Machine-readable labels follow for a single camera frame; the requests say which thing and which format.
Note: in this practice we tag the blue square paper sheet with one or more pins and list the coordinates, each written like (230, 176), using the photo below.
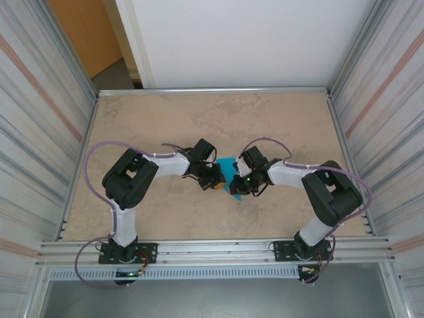
(227, 165)

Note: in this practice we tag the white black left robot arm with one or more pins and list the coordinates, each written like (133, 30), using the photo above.
(129, 182)

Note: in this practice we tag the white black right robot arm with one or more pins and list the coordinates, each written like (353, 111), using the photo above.
(334, 195)

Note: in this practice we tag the translucent corrugated side panel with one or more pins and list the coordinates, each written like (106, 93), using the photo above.
(26, 132)
(397, 132)

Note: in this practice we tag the orange wooden door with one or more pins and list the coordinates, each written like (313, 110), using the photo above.
(83, 33)

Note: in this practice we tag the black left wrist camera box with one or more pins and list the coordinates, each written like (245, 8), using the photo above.
(203, 149)

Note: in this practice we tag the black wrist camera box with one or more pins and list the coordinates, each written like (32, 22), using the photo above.
(255, 155)
(203, 149)

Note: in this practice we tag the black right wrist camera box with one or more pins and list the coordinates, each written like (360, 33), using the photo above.
(255, 155)

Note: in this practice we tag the wide aluminium mounting rail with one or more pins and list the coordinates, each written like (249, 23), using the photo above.
(215, 251)

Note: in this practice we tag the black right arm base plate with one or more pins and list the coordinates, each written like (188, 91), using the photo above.
(281, 250)

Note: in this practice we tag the long aluminium table edge rail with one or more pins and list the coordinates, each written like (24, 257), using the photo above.
(215, 90)

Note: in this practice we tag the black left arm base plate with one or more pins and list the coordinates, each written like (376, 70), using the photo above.
(149, 251)

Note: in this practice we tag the aluminium table side rail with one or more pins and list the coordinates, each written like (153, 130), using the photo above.
(342, 139)
(89, 126)

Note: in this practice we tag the white door frame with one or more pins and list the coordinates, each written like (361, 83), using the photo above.
(134, 39)

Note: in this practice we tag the aluminium corner post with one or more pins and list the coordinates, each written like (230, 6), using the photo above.
(64, 49)
(361, 49)

